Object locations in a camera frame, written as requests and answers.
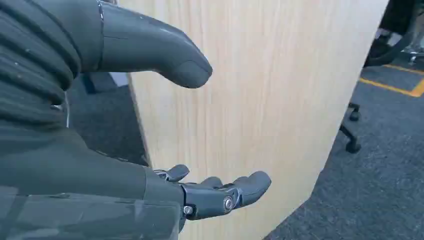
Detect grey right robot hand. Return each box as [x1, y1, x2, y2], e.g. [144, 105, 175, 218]
[0, 0, 272, 240]

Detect ribbed grey right arm sleeve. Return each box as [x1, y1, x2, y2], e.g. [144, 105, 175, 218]
[0, 0, 82, 128]

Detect black office chair with casters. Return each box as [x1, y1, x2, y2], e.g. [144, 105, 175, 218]
[339, 102, 363, 155]

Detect dark chair with chrome base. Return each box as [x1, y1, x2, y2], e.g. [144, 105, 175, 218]
[363, 0, 424, 68]

